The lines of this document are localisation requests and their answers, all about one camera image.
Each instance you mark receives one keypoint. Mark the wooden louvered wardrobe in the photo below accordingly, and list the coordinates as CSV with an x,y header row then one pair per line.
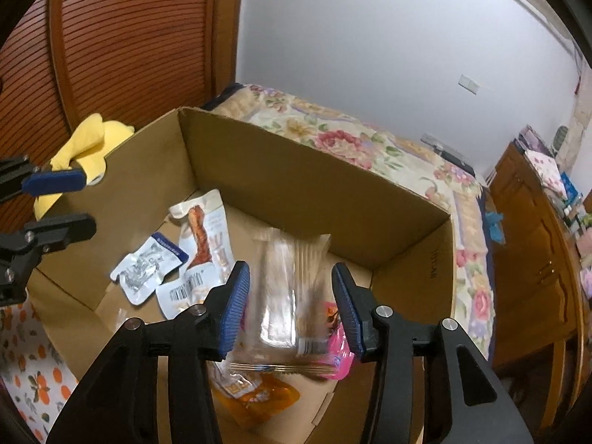
x,y
129,41

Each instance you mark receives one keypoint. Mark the small round desk fan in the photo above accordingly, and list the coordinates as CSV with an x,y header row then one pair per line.
x,y
560,138

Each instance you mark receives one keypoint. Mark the orange print bedsheet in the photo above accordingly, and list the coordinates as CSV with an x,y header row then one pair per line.
x,y
32,370

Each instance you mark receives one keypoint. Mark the cream floral curtain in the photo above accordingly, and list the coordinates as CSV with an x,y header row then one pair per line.
x,y
578,115

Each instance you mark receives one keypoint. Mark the blue box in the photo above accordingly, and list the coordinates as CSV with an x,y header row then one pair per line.
x,y
571,192

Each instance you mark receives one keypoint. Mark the long white snack packet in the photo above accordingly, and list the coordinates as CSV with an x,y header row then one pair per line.
x,y
203,226

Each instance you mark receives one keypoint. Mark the clear bread packet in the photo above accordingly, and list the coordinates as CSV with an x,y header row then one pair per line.
x,y
286,296

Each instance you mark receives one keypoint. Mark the floral blanket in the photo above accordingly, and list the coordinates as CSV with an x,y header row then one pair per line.
x,y
351,138

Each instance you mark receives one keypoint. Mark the brown cardboard box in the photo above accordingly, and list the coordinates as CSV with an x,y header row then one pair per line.
x,y
300,185

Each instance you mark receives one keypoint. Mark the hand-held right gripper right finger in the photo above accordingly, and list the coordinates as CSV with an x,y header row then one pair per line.
x,y
347,307

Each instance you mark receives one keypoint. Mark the purple box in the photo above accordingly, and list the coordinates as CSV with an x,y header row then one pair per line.
x,y
532,138

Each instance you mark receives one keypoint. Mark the blue cloth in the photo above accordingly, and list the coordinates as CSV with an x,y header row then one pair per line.
x,y
495,226

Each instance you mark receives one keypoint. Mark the flat grey device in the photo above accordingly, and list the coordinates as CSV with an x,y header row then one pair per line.
x,y
448,152

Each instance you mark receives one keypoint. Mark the folded floral cloth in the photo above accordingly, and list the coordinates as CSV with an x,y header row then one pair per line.
x,y
548,171

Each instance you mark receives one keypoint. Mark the pink cake packet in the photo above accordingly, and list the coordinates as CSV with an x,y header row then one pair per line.
x,y
340,356

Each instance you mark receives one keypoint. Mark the white wall switch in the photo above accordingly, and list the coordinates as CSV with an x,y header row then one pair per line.
x,y
468,84

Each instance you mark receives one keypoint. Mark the wooden cabinet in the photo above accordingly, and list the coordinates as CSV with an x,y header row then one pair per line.
x,y
532,249

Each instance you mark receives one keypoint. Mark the yellow plush toy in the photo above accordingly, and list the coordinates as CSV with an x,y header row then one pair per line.
x,y
92,143

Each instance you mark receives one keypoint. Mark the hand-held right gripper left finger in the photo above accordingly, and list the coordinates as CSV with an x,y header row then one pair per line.
x,y
233,307

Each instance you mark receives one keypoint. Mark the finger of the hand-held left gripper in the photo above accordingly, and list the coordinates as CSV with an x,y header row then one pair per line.
x,y
55,181
55,232

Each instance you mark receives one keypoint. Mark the large orange snack packet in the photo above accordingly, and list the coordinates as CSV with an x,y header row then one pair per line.
x,y
259,397

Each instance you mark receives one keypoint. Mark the silver blue-edged snack packet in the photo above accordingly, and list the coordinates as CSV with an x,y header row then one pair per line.
x,y
148,263

